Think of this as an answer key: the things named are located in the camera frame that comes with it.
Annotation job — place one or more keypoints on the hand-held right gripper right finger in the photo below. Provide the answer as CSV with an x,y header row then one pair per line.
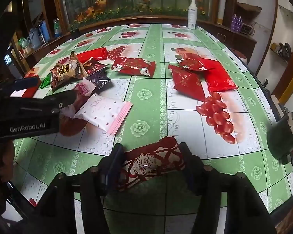
x,y
189,168

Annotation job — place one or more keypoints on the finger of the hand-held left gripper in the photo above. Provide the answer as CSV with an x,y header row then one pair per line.
x,y
22,84
63,100

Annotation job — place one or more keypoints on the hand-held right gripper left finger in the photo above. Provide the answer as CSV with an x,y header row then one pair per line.
x,y
113,168

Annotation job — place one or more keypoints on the red white gift box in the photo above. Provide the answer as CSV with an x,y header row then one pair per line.
x,y
26,93

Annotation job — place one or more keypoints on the red white cut-paper snack packet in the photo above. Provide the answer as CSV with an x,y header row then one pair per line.
x,y
149,165

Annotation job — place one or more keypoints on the dark purple snack packet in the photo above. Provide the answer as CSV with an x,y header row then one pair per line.
x,y
97,81

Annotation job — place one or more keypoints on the white pink dotted snack packet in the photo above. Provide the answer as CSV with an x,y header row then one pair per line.
x,y
105,112

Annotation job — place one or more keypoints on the large red floral snack packet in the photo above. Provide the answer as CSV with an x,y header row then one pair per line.
x,y
134,67

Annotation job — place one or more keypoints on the person's left forearm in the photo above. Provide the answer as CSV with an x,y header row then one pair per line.
x,y
1,160

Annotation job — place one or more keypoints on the small pink snack packet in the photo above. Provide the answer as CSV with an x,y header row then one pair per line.
x,y
84,89

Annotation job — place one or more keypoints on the small green snack packet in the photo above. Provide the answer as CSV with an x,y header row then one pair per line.
x,y
46,81

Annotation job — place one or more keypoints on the brown coffee snack packet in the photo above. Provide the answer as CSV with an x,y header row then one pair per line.
x,y
66,72

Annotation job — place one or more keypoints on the green plastic bag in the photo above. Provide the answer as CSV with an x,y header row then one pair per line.
x,y
22,42

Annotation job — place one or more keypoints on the dark brown cookie packet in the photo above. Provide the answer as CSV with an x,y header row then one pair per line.
x,y
94,66

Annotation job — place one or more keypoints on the grey kettle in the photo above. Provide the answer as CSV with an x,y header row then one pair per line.
x,y
34,39

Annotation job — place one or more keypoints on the shiny red flat packet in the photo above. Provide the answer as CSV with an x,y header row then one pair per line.
x,y
92,54

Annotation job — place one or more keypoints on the blue thermos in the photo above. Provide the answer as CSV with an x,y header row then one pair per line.
x,y
45,33

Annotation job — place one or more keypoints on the green bottle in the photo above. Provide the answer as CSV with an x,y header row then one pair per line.
x,y
56,28

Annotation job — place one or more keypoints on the dark red patterned packet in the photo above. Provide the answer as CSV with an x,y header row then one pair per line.
x,y
188,82

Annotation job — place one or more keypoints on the bright red plain packet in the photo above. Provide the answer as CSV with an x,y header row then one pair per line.
x,y
219,78

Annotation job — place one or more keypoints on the dark green blurry object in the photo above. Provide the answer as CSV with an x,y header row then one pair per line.
x,y
280,140

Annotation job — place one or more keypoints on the small red floral snack packet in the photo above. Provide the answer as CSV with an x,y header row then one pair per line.
x,y
195,64

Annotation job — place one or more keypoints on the white stool red top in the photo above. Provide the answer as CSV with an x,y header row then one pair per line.
x,y
241,56

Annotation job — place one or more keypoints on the dark shoes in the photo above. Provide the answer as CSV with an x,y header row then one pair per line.
x,y
282,49

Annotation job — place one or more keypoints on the purple bottle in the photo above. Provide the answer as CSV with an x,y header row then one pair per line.
x,y
239,24
234,24

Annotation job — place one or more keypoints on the white spray bottle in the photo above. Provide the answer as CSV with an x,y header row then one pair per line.
x,y
192,14

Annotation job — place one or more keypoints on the white roll yellow bands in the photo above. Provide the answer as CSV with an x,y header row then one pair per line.
x,y
222,2

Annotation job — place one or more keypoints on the brown cardboard piece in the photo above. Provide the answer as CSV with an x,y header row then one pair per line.
x,y
249,7

